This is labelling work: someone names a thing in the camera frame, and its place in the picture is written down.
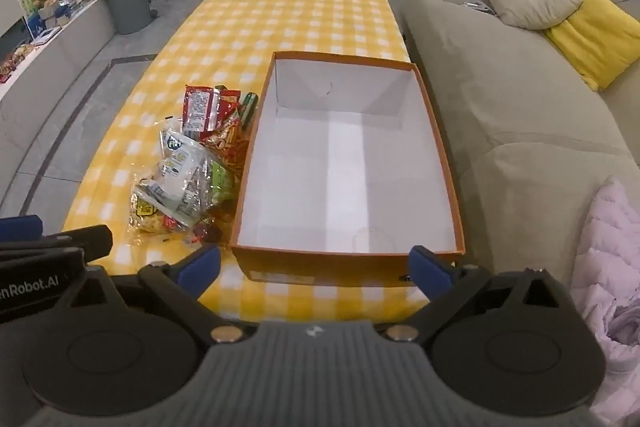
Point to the grey trash can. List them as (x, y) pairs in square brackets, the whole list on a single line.
[(127, 2)]

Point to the bear picture calendar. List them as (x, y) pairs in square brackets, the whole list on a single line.
[(42, 4)]

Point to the beige sofa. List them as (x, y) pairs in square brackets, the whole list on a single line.
[(510, 117)]

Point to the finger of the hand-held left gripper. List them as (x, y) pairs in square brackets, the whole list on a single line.
[(20, 228)]

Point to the dark snack packet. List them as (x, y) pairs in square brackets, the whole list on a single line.
[(207, 232)]

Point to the grey low cabinet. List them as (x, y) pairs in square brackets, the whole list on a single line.
[(55, 52)]

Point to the yellow cushion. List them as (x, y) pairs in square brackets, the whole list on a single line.
[(600, 37)]

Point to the clear packet with green label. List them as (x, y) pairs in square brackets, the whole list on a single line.
[(221, 179)]

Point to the large red noodle snack packet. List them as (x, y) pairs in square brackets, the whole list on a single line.
[(230, 102)]

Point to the yellow biscuit packet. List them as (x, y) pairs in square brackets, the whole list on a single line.
[(146, 212)]

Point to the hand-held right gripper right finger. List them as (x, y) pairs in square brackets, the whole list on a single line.
[(427, 269)]

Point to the clear packet of white candies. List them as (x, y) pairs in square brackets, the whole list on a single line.
[(175, 197)]

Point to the small item on sofa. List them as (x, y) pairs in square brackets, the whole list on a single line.
[(477, 6)]

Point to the orange cardboard box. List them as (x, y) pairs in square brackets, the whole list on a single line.
[(340, 167)]

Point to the orange striped stick snack packet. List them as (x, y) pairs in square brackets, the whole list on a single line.
[(230, 144)]

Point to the yellow checkered tablecloth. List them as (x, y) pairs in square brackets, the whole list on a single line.
[(300, 17)]

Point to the green sausage snack packet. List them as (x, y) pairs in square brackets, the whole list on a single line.
[(248, 104)]

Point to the clear packet with blue logo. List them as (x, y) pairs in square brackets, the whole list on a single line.
[(181, 146)]

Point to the red packet with white label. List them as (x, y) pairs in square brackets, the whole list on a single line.
[(200, 112)]

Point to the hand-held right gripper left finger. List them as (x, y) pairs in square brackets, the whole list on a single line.
[(205, 267)]

